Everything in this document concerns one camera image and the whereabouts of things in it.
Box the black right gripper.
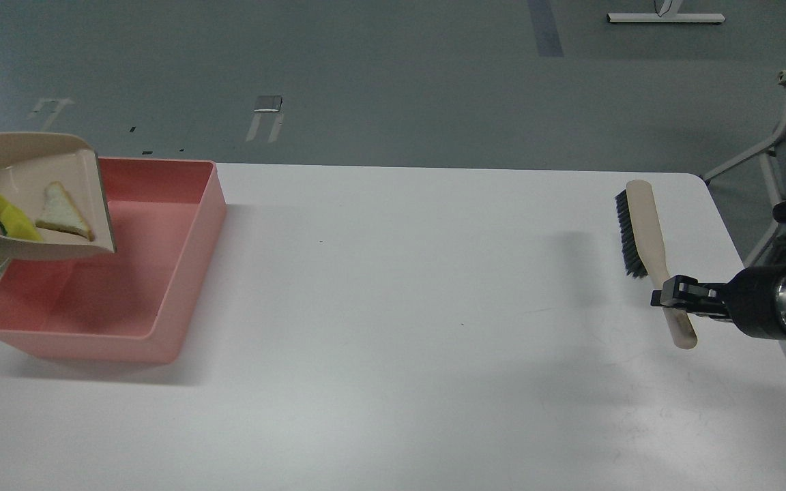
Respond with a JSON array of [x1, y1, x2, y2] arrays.
[[651, 265, 786, 341]]

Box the beige hand brush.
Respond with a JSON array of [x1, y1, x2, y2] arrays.
[[614, 179, 698, 351]]

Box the toast bread slice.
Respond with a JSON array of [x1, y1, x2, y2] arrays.
[[34, 181, 96, 241]]

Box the beige plastic dustpan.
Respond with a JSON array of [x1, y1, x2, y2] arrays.
[[0, 132, 117, 261]]

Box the yellow sponge piece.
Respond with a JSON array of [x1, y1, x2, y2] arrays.
[[0, 193, 44, 242]]

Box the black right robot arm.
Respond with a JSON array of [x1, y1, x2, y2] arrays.
[[651, 201, 786, 340]]

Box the pink plastic bin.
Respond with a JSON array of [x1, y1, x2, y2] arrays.
[[0, 158, 227, 363]]

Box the white stand base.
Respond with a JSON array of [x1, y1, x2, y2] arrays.
[[606, 12, 726, 25]]

